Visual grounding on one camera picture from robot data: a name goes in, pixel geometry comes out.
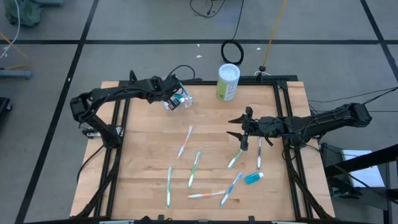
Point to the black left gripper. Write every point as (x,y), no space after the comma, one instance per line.
(166,85)

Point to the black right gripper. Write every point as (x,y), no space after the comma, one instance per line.
(267,126)

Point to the blue packaged toothbrush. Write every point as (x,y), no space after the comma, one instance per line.
(230,189)
(184,90)

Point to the purple packaged toothbrush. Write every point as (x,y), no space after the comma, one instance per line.
(259,155)

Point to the green packaged toothbrush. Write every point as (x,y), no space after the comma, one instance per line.
(168,186)
(232,161)
(194,169)

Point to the orange packaged toothbrush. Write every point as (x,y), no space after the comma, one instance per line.
(185,141)
(206,194)

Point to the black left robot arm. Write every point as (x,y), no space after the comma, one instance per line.
(118,91)

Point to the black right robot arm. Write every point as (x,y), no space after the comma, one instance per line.
(326,119)

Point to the clear acrylic organizer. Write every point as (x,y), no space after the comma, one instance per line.
(190,102)

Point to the white green wipes canister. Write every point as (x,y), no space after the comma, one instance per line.
(228,84)

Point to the silver aluminium plate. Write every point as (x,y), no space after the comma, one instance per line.
(289,222)
(116,222)

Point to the black equipment stand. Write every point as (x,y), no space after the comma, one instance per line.
(367,160)

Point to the white box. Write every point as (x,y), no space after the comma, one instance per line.
(370,175)

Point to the grey metal stand foot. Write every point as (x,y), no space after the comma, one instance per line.
(15,74)
(46,2)

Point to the green bag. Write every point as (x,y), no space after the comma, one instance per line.
(25,12)

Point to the black aluminium table frame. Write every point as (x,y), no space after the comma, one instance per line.
(255,79)

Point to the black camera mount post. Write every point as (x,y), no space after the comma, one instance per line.
(262,68)

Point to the black frame bracket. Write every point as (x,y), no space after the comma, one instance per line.
(160,218)
(252,219)

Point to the silver mounting bracket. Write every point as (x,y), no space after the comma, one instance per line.
(93,133)

